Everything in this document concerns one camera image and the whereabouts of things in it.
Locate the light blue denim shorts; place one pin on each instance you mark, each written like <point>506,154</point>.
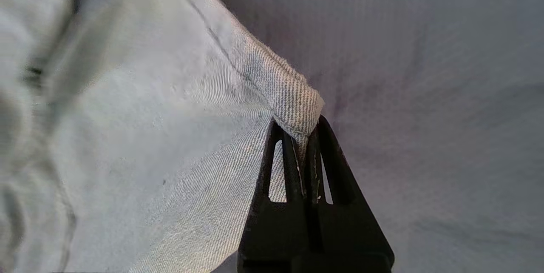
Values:
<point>148,137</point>

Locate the blue bed sheet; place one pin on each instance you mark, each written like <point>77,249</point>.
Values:
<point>425,94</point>

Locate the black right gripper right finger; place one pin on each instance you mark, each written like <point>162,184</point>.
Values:
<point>344,230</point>

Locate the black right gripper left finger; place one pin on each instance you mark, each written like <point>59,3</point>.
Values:
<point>276,230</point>

